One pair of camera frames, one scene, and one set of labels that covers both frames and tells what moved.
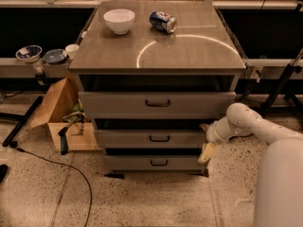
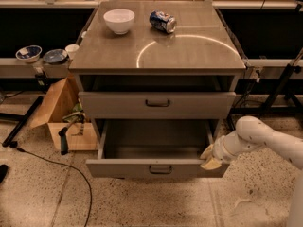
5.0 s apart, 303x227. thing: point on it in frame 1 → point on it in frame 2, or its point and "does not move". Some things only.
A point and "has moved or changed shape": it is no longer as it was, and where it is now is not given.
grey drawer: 151,139 has moved or changed shape
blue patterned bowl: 29,54 does not move
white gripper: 213,135 → 220,152
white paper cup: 71,49 does not move
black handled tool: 63,137 does not move
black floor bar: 21,123 does not move
